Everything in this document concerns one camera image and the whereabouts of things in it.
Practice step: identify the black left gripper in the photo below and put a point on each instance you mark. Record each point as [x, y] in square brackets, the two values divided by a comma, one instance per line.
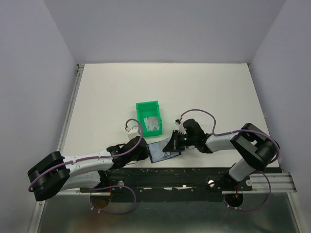
[145, 155]

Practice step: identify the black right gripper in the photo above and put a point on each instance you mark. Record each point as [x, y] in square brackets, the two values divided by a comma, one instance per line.
[174, 145]

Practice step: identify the blue leather card holder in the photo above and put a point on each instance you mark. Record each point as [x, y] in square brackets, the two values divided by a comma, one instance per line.
[156, 153]

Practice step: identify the green plastic bin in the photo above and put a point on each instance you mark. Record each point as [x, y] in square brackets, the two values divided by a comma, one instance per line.
[148, 114]

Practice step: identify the silver card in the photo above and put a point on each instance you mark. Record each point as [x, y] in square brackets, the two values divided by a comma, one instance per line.
[166, 155]
[152, 123]

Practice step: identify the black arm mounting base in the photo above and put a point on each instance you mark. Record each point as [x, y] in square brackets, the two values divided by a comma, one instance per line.
[167, 184]

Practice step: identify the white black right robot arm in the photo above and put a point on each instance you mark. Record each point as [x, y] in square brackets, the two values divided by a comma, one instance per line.
[255, 147]

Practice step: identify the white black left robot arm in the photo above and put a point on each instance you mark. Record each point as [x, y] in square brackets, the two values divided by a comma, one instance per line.
[56, 172]

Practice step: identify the aluminium table edge rail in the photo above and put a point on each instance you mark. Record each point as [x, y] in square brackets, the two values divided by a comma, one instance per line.
[70, 108]

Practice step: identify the aluminium front frame rail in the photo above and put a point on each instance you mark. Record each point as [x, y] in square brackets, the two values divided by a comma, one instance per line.
[36, 216]

